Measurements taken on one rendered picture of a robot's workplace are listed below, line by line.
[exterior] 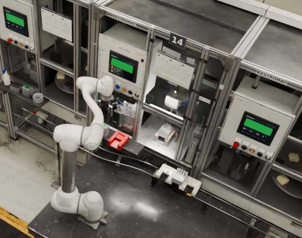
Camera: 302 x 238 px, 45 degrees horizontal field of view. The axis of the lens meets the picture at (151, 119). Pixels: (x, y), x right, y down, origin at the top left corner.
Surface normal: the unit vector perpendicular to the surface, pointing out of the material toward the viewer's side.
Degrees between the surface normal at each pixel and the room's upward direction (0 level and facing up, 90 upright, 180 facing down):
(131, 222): 0
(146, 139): 0
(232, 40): 0
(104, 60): 90
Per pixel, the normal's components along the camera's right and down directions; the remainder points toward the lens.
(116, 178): 0.14, -0.73
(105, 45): -0.47, 0.55
